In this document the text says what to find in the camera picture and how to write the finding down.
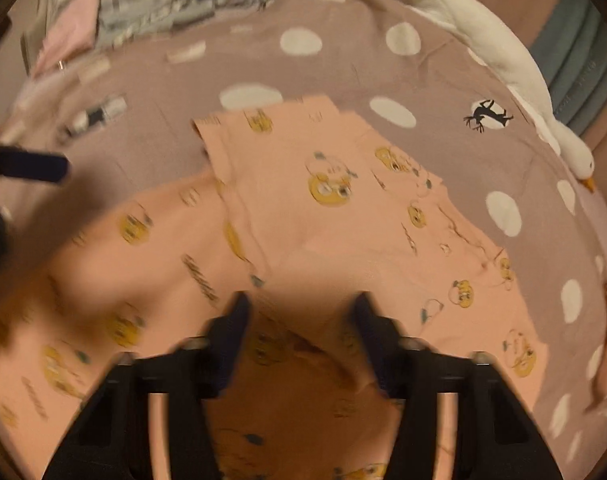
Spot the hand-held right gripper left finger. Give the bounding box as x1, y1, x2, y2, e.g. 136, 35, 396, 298
41, 291, 253, 480

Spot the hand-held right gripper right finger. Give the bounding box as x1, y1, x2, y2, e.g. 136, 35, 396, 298
350, 291, 567, 480

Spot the peach cartoon print garment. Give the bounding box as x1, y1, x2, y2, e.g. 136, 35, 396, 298
0, 94, 537, 480

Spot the white goose plush toy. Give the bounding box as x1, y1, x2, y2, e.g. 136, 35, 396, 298
389, 0, 597, 193

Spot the mauve polka dot blanket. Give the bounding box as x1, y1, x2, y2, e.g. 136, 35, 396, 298
0, 0, 607, 461

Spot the light pink cloth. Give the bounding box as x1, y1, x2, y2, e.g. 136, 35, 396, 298
31, 0, 102, 78

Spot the grey plaid blanket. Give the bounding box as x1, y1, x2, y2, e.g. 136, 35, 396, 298
51, 0, 284, 48

